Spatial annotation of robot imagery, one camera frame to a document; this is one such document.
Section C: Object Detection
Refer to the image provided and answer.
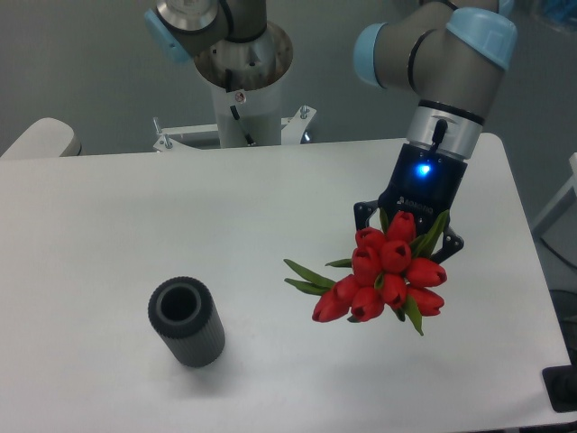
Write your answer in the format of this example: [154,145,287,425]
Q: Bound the red tulip bouquet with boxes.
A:
[284,210,450,334]

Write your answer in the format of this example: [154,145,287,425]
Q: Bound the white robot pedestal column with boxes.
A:
[194,22,293,136]

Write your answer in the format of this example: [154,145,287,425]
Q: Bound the white pedestal base frame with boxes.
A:
[152,105,317,152]

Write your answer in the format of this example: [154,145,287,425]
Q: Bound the black device at table edge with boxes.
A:
[542,365,576,413]

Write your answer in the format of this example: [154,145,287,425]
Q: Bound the beige chair at left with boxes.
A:
[1,117,83,161]

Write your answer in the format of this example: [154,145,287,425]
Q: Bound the white furniture at right edge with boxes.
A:
[530,153,576,240]

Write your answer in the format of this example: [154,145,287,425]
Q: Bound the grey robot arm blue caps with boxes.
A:
[144,1,517,263]

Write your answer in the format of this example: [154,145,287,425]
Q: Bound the dark grey ribbed vase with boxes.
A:
[148,276,225,368]

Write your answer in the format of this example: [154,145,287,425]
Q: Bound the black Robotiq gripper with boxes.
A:
[353,143,468,264]

